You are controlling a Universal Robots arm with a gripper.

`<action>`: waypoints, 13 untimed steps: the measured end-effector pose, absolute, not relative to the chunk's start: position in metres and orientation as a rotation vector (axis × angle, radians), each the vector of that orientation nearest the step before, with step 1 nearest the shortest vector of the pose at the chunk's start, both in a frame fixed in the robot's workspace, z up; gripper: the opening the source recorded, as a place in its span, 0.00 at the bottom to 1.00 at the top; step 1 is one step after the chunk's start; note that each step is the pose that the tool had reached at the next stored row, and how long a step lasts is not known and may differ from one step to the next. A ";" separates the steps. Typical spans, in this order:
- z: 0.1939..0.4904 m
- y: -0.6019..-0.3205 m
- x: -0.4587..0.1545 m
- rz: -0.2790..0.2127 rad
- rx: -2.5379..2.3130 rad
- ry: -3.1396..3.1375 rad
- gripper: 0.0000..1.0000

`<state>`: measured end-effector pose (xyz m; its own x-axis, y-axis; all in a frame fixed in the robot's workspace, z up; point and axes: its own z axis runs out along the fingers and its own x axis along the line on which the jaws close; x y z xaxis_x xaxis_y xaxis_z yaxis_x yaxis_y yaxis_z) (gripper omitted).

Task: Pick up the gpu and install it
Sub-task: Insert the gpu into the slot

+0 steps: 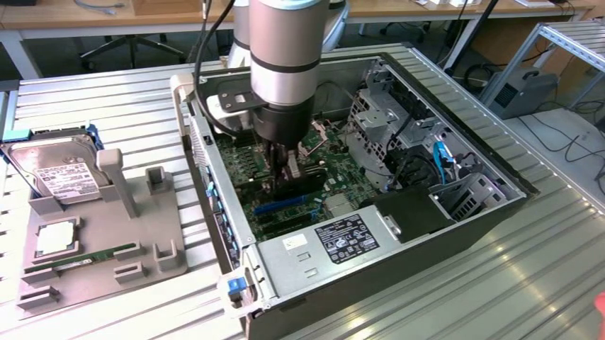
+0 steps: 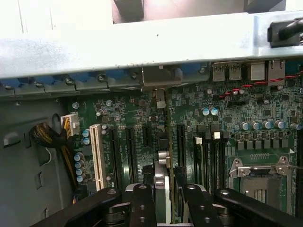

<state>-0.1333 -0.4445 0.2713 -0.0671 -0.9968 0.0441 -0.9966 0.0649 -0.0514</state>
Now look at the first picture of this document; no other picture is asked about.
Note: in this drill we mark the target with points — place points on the grey machine box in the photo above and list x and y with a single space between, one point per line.
526 95

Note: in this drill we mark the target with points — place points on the black RAM slot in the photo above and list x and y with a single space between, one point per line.
315 169
244 141

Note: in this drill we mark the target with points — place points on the silver power supply unit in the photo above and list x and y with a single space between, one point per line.
303 269

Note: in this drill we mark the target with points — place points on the black intrusion switch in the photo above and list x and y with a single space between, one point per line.
206 140

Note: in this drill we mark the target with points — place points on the blue expansion slot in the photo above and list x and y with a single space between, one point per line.
284 206

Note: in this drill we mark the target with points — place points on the silver hard disk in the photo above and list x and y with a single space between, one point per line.
48 159

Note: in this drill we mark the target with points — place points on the open black PC case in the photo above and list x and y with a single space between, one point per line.
403 294

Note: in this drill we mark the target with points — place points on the short black expansion slot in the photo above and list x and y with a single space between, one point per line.
269 218

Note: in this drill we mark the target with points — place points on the metal socket cover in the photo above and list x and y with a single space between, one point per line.
319 136

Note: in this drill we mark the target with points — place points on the silver finned heatsink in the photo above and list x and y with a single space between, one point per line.
339 207

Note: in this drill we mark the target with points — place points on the grey perforated disk bay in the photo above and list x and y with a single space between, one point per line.
474 202

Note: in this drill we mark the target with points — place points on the brown box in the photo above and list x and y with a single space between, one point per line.
166 7

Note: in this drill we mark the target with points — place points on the black disk connector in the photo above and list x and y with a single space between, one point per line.
412 170

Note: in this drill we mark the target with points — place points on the black plastic shroud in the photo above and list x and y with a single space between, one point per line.
412 212

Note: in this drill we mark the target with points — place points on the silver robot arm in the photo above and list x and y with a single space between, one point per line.
284 53

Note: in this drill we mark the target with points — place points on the aluminium profile frame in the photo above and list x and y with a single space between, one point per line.
575 42

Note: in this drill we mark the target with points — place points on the long black expansion slot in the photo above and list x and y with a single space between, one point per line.
289 222
291 231

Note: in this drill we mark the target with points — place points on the green motherboard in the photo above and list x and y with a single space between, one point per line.
341 177

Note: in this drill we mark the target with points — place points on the grey parts rack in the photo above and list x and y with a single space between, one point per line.
94 283

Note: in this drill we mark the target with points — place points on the hard drive with blue caddy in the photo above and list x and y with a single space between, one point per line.
17 135

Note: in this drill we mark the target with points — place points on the silver CPU chip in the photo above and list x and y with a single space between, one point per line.
57 239

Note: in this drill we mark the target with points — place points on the silver disk bay cage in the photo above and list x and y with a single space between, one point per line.
373 120

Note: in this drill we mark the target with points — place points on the black camera bracket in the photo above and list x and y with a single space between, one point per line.
241 101

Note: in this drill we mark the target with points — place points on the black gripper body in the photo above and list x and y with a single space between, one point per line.
284 124

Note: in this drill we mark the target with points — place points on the black slanted pole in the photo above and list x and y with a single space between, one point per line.
471 33

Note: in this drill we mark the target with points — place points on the black office chair base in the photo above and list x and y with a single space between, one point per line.
412 26
130 44

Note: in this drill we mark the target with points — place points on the person's hand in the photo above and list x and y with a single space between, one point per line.
600 304

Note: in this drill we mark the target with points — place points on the blue case latch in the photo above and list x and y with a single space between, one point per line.
236 286

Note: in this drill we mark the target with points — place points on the green RAM stick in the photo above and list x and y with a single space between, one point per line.
94 255

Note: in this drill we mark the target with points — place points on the black rating label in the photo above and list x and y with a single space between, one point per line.
348 239

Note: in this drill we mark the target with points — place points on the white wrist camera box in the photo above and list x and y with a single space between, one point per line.
232 120

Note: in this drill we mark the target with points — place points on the graphics card with metal bracket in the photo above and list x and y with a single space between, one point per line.
303 186

